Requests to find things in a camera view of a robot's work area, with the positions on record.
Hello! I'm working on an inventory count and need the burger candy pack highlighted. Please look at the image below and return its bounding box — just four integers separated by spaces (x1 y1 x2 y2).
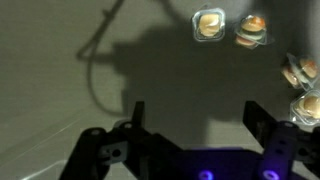
235 15 274 49
290 89 320 126
282 53 319 91

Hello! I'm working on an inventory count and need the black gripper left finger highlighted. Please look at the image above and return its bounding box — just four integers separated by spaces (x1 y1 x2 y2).
59 101 182 180

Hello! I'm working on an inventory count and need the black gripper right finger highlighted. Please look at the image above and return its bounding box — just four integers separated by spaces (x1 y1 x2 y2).
242 101 320 180

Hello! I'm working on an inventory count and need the burger candy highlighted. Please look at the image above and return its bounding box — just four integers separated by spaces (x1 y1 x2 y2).
191 8 225 42

